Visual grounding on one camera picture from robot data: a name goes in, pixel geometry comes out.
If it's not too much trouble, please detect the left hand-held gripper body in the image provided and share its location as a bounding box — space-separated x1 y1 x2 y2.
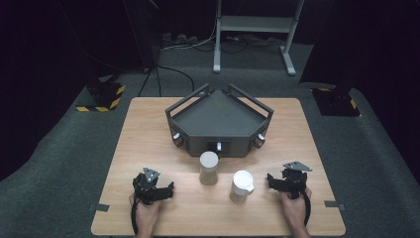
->
132 167 161 206

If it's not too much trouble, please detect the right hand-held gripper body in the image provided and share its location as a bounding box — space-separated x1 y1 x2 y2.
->
279 161 313 200

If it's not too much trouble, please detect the spice jar with white spout lid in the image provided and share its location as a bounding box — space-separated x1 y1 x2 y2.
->
229 170 256 204

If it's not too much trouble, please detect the spice jar with grey lid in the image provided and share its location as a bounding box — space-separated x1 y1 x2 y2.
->
198 151 220 186

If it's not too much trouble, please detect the dark grey corner rack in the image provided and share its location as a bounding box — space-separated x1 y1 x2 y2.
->
164 82 275 159

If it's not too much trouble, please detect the person's left hand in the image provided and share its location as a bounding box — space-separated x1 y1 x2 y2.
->
129 192 163 232

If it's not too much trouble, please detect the person's right hand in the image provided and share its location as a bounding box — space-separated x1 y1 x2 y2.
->
279 187 313 231

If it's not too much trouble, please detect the grey tape piece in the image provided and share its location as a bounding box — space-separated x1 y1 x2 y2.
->
323 199 347 212
88 202 111 213

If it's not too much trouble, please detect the white metal stand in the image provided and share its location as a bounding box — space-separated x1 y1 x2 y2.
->
212 0 305 76

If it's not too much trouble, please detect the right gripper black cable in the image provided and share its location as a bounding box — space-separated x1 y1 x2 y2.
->
302 190 313 228

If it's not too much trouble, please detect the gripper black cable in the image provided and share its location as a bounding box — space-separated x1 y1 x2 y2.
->
302 190 313 228
130 197 141 236

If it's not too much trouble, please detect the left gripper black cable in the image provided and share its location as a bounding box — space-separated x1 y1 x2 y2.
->
130 197 141 236

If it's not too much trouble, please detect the black yellow striped base plate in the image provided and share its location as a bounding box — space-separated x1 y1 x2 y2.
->
74 81 127 113
311 86 362 118

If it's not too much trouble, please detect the black floor cable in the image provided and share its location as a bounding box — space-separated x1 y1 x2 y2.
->
137 64 196 98

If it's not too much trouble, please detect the black cable bundle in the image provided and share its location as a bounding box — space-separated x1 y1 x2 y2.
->
192 34 285 55

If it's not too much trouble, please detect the white floor cable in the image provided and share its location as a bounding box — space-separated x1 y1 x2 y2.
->
159 19 220 53

